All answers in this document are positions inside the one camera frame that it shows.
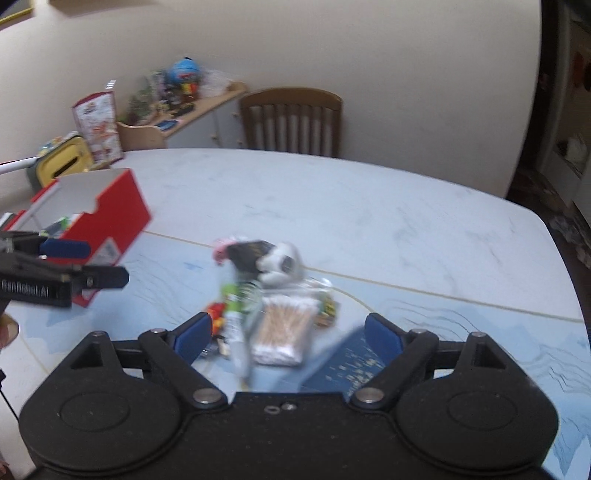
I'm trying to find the red cartoon keychain figure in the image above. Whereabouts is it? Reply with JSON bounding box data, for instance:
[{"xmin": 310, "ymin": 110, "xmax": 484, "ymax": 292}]
[{"xmin": 204, "ymin": 302, "xmax": 226, "ymax": 336}]

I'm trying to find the green white glue stick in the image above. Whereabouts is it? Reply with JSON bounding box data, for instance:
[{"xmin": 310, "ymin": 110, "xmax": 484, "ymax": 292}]
[{"xmin": 221, "ymin": 263, "xmax": 263, "ymax": 382}]

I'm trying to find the cotton swabs bag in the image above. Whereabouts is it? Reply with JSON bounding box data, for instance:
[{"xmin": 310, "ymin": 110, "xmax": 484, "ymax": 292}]
[{"xmin": 249, "ymin": 279, "xmax": 338, "ymax": 367}]

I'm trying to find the white plush badge toy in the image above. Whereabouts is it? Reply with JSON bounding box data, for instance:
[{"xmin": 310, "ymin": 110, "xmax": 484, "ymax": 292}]
[{"xmin": 256, "ymin": 242, "xmax": 304, "ymax": 288}]

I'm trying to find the person's left hand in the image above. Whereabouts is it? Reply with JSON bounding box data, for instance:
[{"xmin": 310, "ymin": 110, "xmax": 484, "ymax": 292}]
[{"xmin": 0, "ymin": 312, "xmax": 19, "ymax": 349}]

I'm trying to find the dark blue booklet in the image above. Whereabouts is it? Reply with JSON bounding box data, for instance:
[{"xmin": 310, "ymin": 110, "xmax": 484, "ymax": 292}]
[{"xmin": 300, "ymin": 328, "xmax": 385, "ymax": 399}]

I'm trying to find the red white cardboard box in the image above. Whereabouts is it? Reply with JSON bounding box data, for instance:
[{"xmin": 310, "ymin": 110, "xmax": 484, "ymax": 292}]
[{"xmin": 13, "ymin": 167, "xmax": 153, "ymax": 309}]

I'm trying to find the white red pipe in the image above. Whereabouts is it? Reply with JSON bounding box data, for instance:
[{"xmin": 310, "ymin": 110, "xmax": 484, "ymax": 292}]
[{"xmin": 0, "ymin": 157, "xmax": 37, "ymax": 175}]

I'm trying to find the yellow grey tissue box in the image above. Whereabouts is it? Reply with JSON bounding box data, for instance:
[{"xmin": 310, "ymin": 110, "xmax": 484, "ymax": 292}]
[{"xmin": 26, "ymin": 131, "xmax": 94, "ymax": 192}]

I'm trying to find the red white snack bag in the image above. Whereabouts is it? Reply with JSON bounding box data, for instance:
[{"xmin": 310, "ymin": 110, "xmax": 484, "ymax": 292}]
[{"xmin": 72, "ymin": 90, "xmax": 123, "ymax": 163}]

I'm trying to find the light wooden side cabinet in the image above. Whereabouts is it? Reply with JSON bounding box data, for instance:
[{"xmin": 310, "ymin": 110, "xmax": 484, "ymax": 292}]
[{"xmin": 117, "ymin": 82, "xmax": 247, "ymax": 151}]

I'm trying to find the blue globe toy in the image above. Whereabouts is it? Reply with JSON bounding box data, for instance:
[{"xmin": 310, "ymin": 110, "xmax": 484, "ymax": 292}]
[{"xmin": 168, "ymin": 57, "xmax": 202, "ymax": 95}]

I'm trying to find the brown wooden chair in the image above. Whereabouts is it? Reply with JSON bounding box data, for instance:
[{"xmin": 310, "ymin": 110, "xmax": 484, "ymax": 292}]
[{"xmin": 239, "ymin": 87, "xmax": 344, "ymax": 158}]

